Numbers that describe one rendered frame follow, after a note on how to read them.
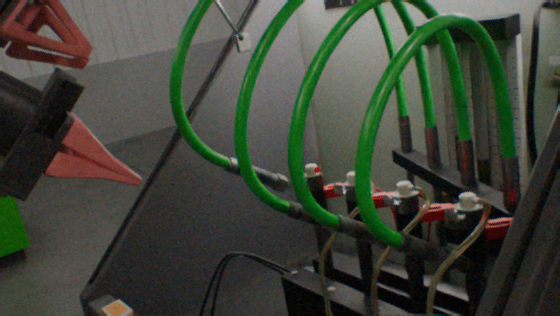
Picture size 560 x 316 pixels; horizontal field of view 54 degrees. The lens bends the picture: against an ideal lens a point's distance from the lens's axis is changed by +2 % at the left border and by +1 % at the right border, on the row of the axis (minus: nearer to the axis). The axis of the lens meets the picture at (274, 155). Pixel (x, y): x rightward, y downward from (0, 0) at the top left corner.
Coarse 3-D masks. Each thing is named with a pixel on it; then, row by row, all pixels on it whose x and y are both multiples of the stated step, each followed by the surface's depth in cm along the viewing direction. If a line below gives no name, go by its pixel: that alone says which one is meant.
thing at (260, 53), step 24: (288, 0) 59; (408, 24) 71; (264, 48) 57; (240, 96) 57; (432, 96) 75; (240, 120) 57; (432, 120) 76; (240, 144) 57; (432, 144) 77; (240, 168) 58; (264, 192) 59; (288, 216) 62
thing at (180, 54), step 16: (208, 0) 62; (192, 16) 61; (384, 16) 79; (192, 32) 61; (384, 32) 80; (176, 48) 61; (176, 64) 60; (176, 80) 61; (400, 80) 83; (176, 96) 61; (400, 96) 84; (176, 112) 61; (400, 112) 85; (192, 144) 63; (208, 160) 65; (224, 160) 66
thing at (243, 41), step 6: (216, 0) 98; (222, 6) 99; (222, 12) 99; (228, 18) 100; (234, 30) 101; (234, 36) 102; (240, 36) 101; (246, 36) 102; (240, 42) 102; (246, 42) 103; (240, 48) 102; (246, 48) 103
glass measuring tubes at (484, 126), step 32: (512, 32) 74; (480, 64) 78; (512, 64) 76; (448, 96) 86; (480, 96) 80; (512, 96) 78; (448, 128) 88; (480, 128) 81; (448, 160) 88; (480, 160) 83; (448, 224) 91
